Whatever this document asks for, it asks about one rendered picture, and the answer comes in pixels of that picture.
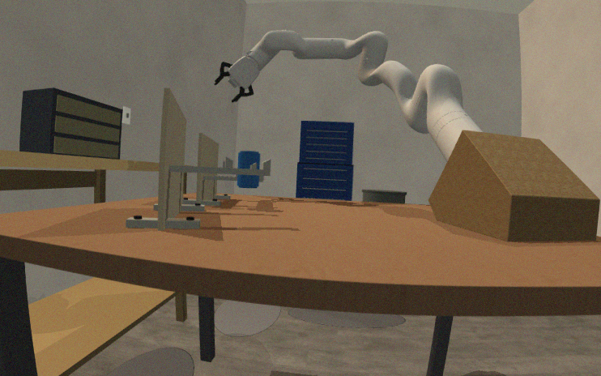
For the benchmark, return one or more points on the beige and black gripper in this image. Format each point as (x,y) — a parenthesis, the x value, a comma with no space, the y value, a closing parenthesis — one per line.
(242,73)

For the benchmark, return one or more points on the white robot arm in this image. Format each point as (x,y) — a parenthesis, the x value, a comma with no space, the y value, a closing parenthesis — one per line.
(444,116)

